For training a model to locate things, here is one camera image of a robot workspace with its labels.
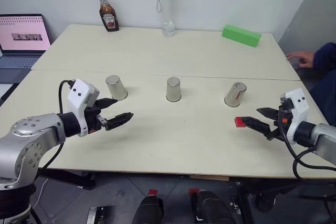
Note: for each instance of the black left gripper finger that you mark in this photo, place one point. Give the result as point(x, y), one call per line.
point(119, 120)
point(107, 102)

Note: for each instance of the black table frame bar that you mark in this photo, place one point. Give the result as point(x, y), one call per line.
point(71, 178)

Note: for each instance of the person's dark blue trousers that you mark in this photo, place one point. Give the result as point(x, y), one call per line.
point(325, 95)

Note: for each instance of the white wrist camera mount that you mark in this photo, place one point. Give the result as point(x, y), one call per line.
point(78, 91)
point(298, 108)

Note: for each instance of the open laptop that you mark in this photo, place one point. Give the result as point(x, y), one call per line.
point(22, 32)

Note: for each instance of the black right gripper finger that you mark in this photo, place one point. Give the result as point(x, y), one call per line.
point(269, 113)
point(260, 127)

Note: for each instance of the black table leg with wheel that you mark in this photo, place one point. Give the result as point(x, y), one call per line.
point(265, 200)

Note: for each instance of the ketchup bottle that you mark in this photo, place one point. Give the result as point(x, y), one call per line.
point(109, 16)

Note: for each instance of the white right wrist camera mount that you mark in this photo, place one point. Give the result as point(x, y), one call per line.
point(298, 108)

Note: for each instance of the green rectangular block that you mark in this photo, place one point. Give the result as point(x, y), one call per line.
point(240, 36)

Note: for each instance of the clear bottle with green lid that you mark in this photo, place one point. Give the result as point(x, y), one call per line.
point(168, 3)

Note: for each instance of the small red block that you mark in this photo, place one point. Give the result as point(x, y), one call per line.
point(238, 123)

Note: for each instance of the person's bare hand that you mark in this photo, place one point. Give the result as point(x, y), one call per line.
point(307, 57)

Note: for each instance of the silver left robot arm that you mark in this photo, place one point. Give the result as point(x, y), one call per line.
point(29, 140)

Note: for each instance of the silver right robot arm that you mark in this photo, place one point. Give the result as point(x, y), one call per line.
point(321, 136)

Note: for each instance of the upturned steel cup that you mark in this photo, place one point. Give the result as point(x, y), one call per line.
point(117, 89)
point(235, 95)
point(173, 90)

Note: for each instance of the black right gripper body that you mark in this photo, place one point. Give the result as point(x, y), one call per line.
point(282, 127)

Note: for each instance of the dark rounded shape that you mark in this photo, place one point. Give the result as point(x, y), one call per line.
point(212, 208)
point(148, 211)

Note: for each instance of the person's blue sleeved forearm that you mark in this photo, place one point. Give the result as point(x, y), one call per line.
point(325, 56)

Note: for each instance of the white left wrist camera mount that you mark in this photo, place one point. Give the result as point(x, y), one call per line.
point(78, 91)

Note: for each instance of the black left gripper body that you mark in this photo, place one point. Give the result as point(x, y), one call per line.
point(92, 121)

